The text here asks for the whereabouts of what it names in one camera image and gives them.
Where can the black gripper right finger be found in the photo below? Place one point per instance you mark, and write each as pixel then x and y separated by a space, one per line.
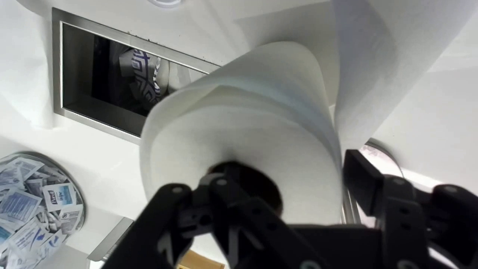
pixel 404 219

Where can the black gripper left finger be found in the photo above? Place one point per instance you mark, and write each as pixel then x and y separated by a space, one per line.
pixel 150 234

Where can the white tissue paper roll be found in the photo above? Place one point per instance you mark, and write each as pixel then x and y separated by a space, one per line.
pixel 249 125

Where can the brown cardboard piece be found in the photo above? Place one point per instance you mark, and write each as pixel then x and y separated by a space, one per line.
pixel 199 261

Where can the white blue paper sachet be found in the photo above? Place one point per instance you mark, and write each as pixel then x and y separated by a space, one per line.
pixel 17 206
pixel 61 195

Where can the round bowl of sachets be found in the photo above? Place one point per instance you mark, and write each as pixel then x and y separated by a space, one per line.
pixel 31 225

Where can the white blue patterned bag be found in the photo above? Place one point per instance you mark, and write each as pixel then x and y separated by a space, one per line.
pixel 143 76

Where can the metal framed counter opening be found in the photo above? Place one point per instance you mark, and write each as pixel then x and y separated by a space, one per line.
pixel 58 61

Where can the white round dish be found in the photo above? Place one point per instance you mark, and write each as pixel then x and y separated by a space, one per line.
pixel 167 2

